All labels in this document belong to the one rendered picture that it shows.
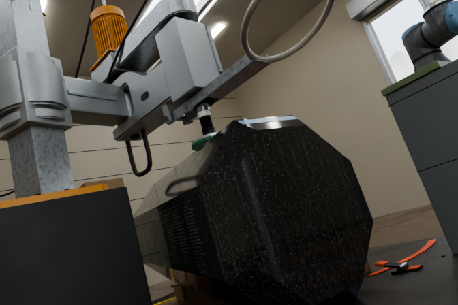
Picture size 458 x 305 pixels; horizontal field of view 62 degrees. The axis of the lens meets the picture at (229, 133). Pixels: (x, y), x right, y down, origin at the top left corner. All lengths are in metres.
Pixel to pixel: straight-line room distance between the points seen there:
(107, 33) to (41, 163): 1.10
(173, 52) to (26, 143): 0.84
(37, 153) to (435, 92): 1.91
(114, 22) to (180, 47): 0.89
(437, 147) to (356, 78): 5.07
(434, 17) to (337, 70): 5.20
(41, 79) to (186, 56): 0.73
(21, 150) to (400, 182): 5.77
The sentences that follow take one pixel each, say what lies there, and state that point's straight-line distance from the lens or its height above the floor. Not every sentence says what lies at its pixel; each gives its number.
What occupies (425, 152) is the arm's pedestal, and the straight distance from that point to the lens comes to 2.10.
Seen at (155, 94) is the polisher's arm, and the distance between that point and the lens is 2.18.
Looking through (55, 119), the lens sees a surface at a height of 1.17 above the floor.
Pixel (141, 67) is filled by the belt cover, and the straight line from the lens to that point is 2.59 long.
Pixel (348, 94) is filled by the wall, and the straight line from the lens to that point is 7.14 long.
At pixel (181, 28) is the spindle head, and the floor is 1.47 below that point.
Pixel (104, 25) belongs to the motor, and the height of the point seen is 1.95.
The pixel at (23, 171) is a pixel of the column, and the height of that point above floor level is 0.95.
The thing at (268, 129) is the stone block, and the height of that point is 0.74.
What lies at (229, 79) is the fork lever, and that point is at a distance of 1.81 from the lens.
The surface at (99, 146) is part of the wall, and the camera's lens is 7.23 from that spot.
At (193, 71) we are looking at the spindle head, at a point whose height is 1.21.
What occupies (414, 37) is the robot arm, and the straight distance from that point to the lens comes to 2.27.
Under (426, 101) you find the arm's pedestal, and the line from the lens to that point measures 2.09.
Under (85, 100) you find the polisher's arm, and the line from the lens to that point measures 2.30.
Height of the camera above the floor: 0.38
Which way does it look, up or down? 15 degrees up
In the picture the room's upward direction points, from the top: 17 degrees counter-clockwise
